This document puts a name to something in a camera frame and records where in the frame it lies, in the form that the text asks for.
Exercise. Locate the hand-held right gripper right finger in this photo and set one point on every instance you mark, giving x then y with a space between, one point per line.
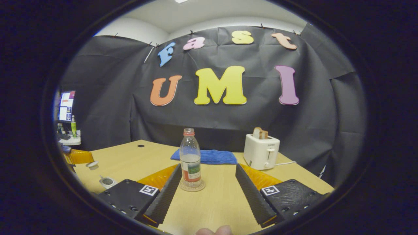
253 195

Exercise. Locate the black backdrop cloth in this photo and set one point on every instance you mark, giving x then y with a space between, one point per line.
228 120

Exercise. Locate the computer monitor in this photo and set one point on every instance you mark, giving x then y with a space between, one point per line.
66 106

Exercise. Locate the blue towel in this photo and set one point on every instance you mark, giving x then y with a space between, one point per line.
215 156

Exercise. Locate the green drink bottle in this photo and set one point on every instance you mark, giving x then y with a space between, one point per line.
73 129

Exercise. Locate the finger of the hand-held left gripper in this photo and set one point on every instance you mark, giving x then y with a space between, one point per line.
80 156

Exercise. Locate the white teacup lid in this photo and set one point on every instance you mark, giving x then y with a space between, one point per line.
92 164

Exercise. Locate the white side table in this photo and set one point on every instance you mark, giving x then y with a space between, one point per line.
73 142

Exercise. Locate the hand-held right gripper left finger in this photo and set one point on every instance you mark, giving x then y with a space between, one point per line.
165 195

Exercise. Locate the bread slice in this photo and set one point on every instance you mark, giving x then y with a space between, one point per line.
259 133

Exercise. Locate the white toaster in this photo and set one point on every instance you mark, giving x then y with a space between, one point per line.
259 153

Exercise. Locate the clear plastic water bottle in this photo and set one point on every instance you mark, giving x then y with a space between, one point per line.
190 153

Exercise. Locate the round brown coaster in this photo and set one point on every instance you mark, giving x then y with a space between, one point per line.
200 186

